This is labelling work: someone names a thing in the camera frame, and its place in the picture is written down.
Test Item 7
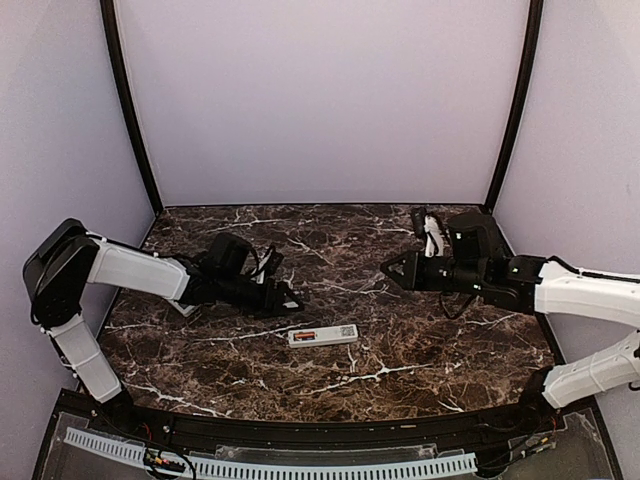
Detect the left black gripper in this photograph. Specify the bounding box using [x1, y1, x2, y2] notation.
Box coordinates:
[217, 271, 305, 320]

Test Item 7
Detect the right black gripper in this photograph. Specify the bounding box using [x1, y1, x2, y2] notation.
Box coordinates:
[381, 249, 488, 296]

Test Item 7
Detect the long white remote control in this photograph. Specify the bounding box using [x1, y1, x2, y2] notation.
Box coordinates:
[287, 324, 359, 348]

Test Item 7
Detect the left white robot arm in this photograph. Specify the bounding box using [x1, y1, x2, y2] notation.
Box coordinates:
[21, 218, 304, 436]

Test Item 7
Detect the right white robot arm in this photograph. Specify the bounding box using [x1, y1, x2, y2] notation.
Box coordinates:
[381, 208, 639, 434]

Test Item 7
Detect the small white remote control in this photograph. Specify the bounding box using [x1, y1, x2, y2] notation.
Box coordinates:
[167, 299, 199, 318]

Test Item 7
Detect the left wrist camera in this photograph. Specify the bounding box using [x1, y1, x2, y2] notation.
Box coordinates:
[250, 245, 284, 284]

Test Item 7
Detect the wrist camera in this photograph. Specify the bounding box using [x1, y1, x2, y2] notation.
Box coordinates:
[250, 245, 284, 284]
[410, 207, 448, 258]

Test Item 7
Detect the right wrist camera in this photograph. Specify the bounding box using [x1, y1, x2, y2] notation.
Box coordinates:
[410, 207, 448, 258]

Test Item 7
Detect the black front table rail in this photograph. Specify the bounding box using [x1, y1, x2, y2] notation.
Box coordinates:
[73, 395, 565, 453]

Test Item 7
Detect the white slotted cable duct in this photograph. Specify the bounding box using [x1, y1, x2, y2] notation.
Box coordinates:
[64, 427, 478, 479]

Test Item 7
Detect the right black frame post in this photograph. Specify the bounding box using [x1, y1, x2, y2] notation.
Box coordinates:
[484, 0, 544, 214]

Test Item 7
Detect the black frame post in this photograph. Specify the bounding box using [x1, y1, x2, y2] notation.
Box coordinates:
[99, 0, 164, 216]
[484, 0, 544, 214]

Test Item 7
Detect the left black frame post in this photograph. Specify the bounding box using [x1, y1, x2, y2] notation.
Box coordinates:
[99, 0, 164, 216]

